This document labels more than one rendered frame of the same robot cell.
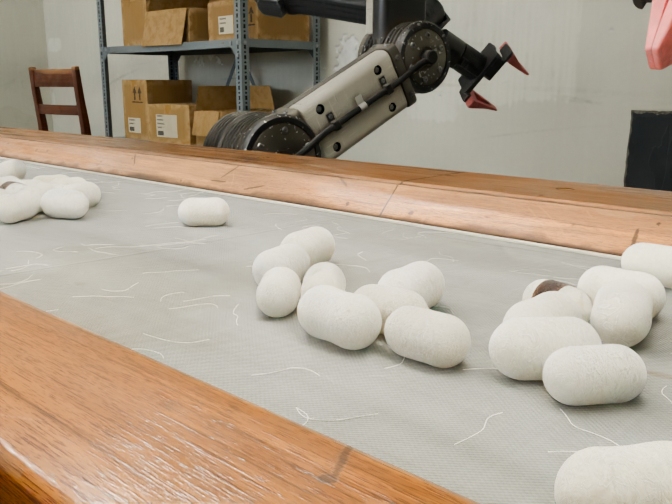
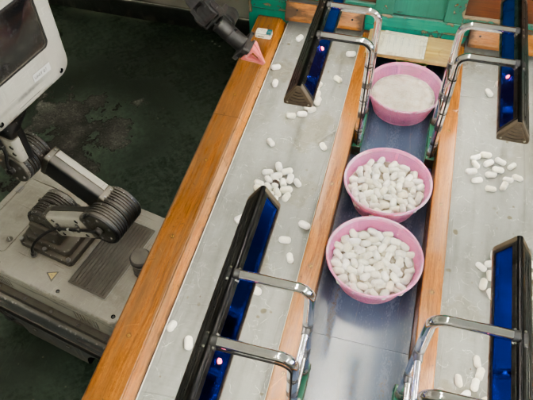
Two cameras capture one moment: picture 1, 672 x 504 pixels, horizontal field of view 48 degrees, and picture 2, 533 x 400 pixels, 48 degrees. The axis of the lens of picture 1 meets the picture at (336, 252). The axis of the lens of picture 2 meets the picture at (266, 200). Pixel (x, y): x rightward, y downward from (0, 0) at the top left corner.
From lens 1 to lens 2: 2.17 m
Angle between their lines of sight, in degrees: 96
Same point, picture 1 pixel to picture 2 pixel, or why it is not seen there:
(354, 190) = (239, 128)
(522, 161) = not seen: outside the picture
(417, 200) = (244, 115)
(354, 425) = (334, 96)
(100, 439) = (357, 94)
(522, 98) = not seen: outside the picture
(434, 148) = not seen: outside the picture
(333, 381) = (327, 100)
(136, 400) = (352, 95)
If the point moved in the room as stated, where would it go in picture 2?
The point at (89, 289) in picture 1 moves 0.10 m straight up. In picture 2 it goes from (317, 132) to (319, 109)
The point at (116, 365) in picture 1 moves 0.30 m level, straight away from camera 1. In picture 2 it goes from (348, 99) to (289, 146)
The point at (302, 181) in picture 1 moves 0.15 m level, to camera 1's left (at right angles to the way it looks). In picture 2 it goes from (233, 140) to (254, 170)
